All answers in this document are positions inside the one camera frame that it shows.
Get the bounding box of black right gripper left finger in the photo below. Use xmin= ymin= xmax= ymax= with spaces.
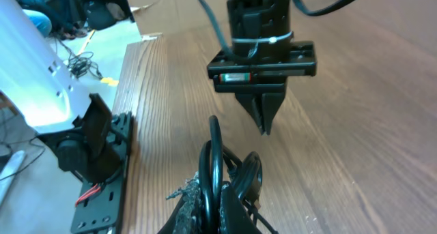
xmin=158 ymin=172 xmax=201 ymax=234

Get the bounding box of cardboard box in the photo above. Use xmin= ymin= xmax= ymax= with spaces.
xmin=128 ymin=0 xmax=210 ymax=35

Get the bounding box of floor cables and power strip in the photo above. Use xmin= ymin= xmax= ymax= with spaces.
xmin=54 ymin=38 xmax=103 ymax=81

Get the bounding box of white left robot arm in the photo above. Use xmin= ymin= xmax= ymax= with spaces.
xmin=1 ymin=0 xmax=317 ymax=185

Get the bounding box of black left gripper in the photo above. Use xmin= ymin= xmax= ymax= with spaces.
xmin=207 ymin=41 xmax=317 ymax=135

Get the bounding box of black backpack on floor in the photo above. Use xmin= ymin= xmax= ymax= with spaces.
xmin=83 ymin=1 xmax=126 ymax=30

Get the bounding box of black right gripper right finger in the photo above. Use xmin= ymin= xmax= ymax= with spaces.
xmin=220 ymin=182 xmax=262 ymax=234

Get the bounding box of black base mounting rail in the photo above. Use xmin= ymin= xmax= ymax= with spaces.
xmin=70 ymin=112 xmax=133 ymax=234

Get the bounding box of seated person in teal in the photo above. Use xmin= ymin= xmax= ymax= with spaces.
xmin=16 ymin=0 xmax=87 ymax=40

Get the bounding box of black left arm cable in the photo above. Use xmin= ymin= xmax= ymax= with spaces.
xmin=194 ymin=0 xmax=371 ymax=65

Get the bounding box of black usb cable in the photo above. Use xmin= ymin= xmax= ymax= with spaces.
xmin=197 ymin=115 xmax=279 ymax=234

